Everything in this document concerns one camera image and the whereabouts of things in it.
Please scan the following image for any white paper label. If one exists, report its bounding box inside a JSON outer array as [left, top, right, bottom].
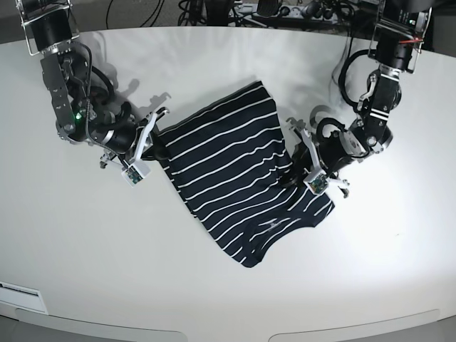
[[1, 281, 48, 315]]

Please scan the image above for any navy white striped T-shirt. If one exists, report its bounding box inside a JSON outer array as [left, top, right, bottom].
[[159, 81, 334, 268]]

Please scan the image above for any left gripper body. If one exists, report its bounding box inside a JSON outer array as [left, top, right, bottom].
[[279, 118, 351, 198]]

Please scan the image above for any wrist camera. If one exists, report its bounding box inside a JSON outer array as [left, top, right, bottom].
[[304, 172, 328, 195], [121, 163, 151, 187]]

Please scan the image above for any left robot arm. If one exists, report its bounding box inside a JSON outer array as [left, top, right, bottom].
[[281, 1, 435, 195]]

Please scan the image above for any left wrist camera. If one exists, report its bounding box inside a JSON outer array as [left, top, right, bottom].
[[304, 172, 328, 195]]

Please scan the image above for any white power strip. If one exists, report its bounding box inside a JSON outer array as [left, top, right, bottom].
[[232, 1, 339, 24]]

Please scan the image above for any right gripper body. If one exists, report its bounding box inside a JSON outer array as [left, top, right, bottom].
[[99, 105, 170, 169]]

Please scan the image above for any black box on floor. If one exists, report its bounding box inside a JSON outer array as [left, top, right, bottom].
[[351, 11, 376, 39]]

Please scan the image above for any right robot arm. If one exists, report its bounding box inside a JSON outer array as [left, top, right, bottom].
[[15, 1, 169, 170]]

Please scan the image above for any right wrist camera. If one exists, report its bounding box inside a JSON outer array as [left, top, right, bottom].
[[121, 163, 151, 187]]

